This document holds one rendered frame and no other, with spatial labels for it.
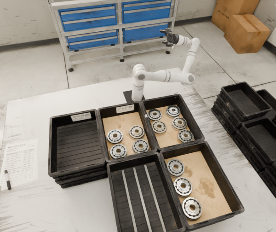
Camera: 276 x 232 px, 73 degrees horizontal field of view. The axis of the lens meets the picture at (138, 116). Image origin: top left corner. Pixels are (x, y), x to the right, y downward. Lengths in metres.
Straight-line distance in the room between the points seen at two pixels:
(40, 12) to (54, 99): 2.19
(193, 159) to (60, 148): 0.82
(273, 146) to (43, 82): 2.93
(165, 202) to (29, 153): 0.96
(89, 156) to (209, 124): 0.94
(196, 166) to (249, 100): 1.23
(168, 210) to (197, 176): 0.26
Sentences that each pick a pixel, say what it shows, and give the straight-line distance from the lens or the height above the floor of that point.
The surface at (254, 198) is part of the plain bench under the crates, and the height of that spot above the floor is 0.70.
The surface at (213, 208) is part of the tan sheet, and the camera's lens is 1.15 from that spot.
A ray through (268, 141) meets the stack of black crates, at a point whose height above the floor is 0.38.
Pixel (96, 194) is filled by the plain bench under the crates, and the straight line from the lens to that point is 1.25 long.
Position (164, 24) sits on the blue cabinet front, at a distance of 3.18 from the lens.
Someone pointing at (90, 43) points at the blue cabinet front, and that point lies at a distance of 2.99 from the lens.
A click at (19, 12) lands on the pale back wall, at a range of 3.75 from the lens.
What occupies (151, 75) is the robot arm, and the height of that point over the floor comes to 1.00.
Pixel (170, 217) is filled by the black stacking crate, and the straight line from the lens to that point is 1.09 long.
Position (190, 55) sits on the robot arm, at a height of 1.00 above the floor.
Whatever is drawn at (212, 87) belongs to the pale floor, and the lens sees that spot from 2.99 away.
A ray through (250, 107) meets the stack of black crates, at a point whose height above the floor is 0.49.
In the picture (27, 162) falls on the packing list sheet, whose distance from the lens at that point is 1.48.
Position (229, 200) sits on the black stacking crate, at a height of 0.86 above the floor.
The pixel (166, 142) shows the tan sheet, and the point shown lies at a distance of 1.24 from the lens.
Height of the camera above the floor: 1.88
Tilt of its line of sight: 52 degrees down
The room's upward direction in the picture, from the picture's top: 2 degrees clockwise
